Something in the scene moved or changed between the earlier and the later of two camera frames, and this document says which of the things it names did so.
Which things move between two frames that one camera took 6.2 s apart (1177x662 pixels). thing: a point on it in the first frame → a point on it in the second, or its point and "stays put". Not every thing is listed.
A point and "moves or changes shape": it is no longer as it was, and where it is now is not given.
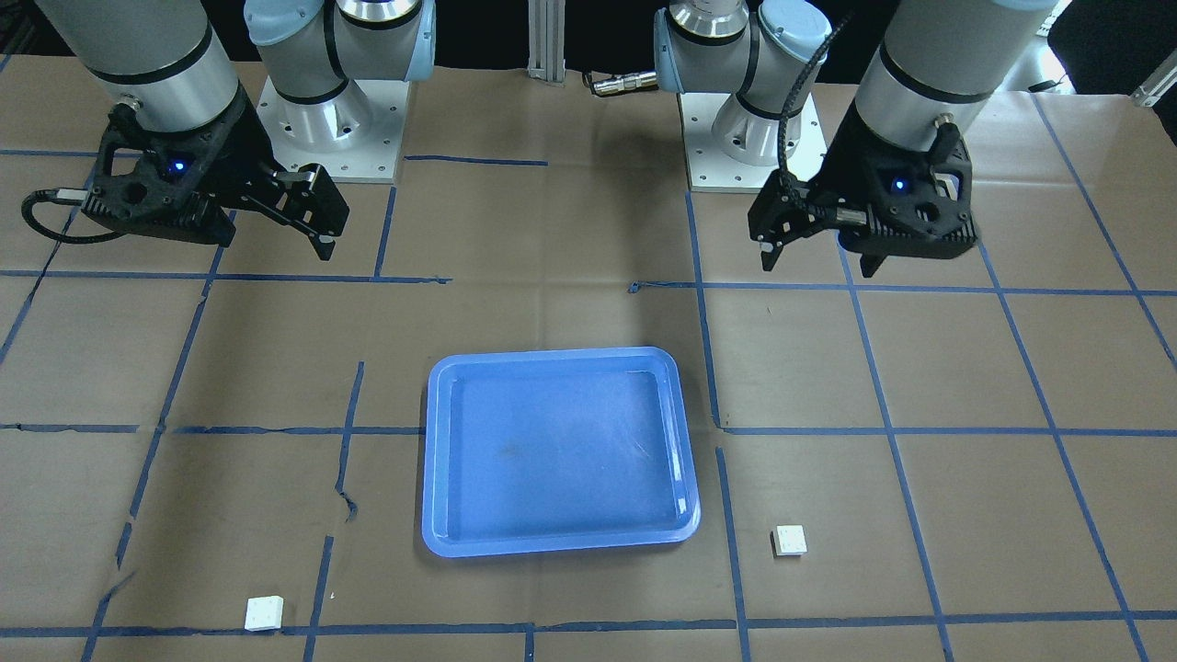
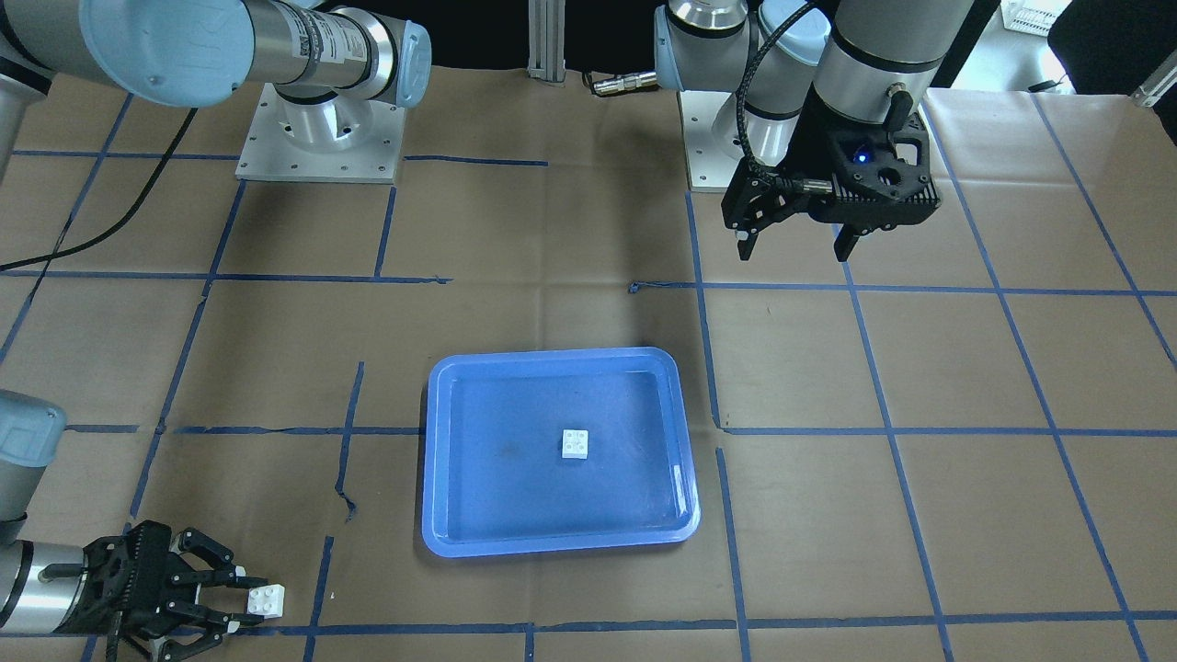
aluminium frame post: x=546 y=40 stays put
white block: x=788 y=541 → x=575 y=444
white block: x=263 y=613 moves or changes shape
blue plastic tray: x=553 y=449 stays put
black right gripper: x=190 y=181 → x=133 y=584
